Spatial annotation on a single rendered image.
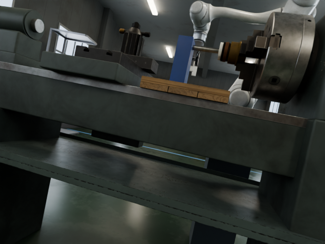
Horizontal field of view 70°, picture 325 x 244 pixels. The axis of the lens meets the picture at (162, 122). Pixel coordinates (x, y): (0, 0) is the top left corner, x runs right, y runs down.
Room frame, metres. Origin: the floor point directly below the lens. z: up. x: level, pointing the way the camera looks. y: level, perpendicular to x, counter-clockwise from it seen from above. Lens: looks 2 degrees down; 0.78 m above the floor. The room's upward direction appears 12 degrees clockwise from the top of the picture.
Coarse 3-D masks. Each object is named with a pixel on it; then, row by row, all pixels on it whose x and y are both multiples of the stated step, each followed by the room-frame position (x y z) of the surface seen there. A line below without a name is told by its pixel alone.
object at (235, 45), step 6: (228, 42) 0.91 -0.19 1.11; (234, 42) 0.90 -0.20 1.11; (240, 42) 0.89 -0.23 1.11; (222, 48) 0.90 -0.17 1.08; (228, 48) 0.89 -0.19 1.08; (234, 48) 0.88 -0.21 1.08; (222, 54) 0.90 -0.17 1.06; (228, 54) 0.90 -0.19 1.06; (234, 54) 0.88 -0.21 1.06; (222, 60) 0.92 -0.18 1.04; (228, 60) 0.90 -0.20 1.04; (234, 60) 0.90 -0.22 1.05; (240, 60) 0.90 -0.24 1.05
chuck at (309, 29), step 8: (304, 16) 0.78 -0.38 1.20; (312, 16) 0.78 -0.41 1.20; (304, 24) 0.75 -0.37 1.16; (312, 24) 0.74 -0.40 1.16; (304, 32) 0.73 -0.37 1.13; (312, 32) 0.73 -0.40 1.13; (304, 40) 0.73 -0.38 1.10; (312, 40) 0.72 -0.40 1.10; (304, 48) 0.72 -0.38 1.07; (304, 56) 0.73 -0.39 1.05; (296, 64) 0.74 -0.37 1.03; (304, 64) 0.73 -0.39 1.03; (296, 72) 0.74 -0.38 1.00; (304, 72) 0.74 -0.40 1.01; (296, 80) 0.76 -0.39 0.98; (288, 88) 0.78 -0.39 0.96; (296, 88) 0.77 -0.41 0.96; (288, 96) 0.81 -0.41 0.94
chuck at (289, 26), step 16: (272, 16) 0.81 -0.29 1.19; (288, 16) 0.78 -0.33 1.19; (272, 32) 0.75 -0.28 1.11; (288, 32) 0.74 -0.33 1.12; (288, 48) 0.73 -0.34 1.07; (272, 64) 0.75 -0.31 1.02; (288, 64) 0.74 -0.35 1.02; (256, 80) 0.86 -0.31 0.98; (288, 80) 0.76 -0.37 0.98; (256, 96) 0.87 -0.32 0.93; (272, 96) 0.84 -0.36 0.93
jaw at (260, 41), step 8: (256, 40) 0.78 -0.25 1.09; (264, 40) 0.77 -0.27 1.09; (272, 40) 0.75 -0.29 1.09; (280, 40) 0.75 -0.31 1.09; (240, 48) 0.86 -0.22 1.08; (248, 48) 0.82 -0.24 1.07; (256, 48) 0.78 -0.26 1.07; (264, 48) 0.77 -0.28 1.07; (272, 48) 0.75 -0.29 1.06; (248, 56) 0.87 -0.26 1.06; (256, 56) 0.85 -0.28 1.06
